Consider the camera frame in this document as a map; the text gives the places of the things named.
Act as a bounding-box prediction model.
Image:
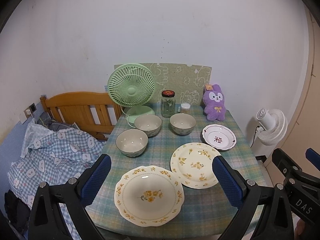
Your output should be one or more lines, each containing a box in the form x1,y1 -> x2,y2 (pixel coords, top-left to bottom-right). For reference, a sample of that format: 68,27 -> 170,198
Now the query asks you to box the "white red pattern plate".
202,124 -> 237,151

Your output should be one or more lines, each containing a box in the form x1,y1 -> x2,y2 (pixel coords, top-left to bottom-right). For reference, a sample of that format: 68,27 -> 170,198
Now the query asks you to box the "round yellow flower plate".
170,142 -> 220,189

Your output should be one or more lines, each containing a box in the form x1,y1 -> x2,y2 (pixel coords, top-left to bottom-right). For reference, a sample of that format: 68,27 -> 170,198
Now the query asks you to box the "scalloped yellow flower plate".
114,165 -> 184,227

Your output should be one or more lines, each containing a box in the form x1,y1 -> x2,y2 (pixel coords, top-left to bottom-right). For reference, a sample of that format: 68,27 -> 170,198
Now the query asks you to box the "floral bowl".
134,114 -> 162,137
170,113 -> 196,135
116,129 -> 149,158

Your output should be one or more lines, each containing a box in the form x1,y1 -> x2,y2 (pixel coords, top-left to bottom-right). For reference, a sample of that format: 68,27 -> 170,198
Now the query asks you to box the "white standing fan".
252,108 -> 288,146

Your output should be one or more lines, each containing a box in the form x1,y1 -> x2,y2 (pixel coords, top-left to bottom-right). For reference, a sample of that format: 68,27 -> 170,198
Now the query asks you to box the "blue checkered blanket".
6,118 -> 106,240

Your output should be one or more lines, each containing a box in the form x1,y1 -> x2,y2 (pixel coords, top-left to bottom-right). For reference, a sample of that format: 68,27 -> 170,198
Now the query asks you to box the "purple plush bunny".
202,84 -> 226,121

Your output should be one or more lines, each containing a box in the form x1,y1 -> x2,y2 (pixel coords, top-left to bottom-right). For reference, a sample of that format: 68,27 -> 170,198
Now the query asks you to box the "grey striped pillow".
36,112 -> 79,132

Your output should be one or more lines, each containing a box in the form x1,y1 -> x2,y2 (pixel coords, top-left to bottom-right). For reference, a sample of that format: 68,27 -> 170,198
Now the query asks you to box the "wooden bed headboard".
40,92 -> 122,141

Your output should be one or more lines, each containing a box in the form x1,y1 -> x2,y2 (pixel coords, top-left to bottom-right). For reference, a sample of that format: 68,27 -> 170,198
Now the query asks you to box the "cotton swab container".
180,103 -> 191,114

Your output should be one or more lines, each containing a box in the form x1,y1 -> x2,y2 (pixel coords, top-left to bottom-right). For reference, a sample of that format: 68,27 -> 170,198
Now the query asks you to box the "plaid tablecloth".
86,106 -> 266,239

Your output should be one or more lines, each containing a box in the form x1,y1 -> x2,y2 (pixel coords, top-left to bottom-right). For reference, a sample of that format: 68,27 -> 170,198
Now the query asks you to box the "glass jar black lid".
161,90 -> 176,118

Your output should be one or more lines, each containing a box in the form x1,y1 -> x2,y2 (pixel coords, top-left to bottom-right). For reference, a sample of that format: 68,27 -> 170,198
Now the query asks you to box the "green desk fan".
107,63 -> 155,127

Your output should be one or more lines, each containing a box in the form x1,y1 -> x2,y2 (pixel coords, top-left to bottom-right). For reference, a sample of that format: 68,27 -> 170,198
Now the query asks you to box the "wall power socket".
24,103 -> 37,118

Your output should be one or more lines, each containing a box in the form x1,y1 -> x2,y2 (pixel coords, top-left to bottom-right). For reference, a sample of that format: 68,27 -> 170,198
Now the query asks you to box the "green cartoon wall mat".
114,62 -> 213,104

